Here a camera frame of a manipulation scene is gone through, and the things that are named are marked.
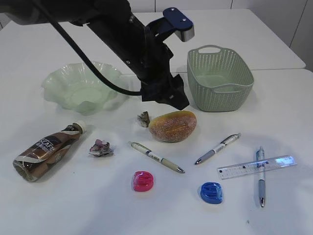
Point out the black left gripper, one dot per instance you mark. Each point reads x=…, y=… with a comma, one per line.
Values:
x=155, y=71

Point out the grey paper ball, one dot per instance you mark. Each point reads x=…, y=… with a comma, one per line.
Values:
x=144, y=119

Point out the sugared bread roll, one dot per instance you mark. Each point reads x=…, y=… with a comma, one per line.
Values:
x=173, y=127

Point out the pink paper ball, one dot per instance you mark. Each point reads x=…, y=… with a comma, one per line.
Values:
x=101, y=148

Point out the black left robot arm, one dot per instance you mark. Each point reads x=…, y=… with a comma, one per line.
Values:
x=141, y=47

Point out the green plastic woven basket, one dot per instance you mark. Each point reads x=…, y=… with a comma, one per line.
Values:
x=218, y=78

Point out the cream white ballpoint pen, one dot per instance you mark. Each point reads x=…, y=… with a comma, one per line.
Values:
x=144, y=150

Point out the grey white ballpoint pen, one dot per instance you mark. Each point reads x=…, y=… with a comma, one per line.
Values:
x=230, y=139

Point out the pink pencil sharpener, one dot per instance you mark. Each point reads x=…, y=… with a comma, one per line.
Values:
x=142, y=181

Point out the green wavy glass plate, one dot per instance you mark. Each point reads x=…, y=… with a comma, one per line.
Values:
x=75, y=87

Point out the blue pencil sharpener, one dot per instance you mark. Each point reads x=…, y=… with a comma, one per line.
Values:
x=211, y=193

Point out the blue white ballpoint pen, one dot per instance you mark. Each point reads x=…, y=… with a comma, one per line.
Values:
x=260, y=157

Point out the clear plastic ruler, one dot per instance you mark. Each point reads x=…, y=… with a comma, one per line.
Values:
x=238, y=170

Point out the brown Nescafe coffee bottle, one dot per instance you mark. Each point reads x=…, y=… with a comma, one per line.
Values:
x=38, y=159

